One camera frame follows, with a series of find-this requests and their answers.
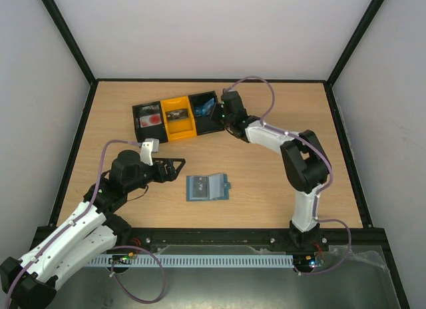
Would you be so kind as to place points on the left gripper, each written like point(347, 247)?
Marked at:
point(170, 175)

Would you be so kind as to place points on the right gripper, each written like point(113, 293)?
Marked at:
point(219, 110)

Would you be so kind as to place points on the teal card holder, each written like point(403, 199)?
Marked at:
point(218, 187)

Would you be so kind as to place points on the black VIP card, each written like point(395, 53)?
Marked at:
point(198, 187)

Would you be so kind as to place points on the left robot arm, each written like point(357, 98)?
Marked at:
point(33, 280)

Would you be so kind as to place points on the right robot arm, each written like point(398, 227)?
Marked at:
point(307, 167)

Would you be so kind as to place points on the blue card in bin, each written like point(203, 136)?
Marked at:
point(200, 111)

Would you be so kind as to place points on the red white card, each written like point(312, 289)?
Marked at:
point(149, 120)

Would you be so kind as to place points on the right black bin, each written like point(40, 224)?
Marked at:
point(204, 125)

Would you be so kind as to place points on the black bin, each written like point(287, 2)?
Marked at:
point(204, 125)
point(155, 132)

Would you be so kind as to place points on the yellow bin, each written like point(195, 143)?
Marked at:
point(182, 129)

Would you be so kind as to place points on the left black bin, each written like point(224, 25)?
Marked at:
point(155, 132)

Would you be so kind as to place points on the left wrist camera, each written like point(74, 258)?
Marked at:
point(147, 148)

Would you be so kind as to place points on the blue slotted cable duct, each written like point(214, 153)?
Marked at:
point(197, 261)

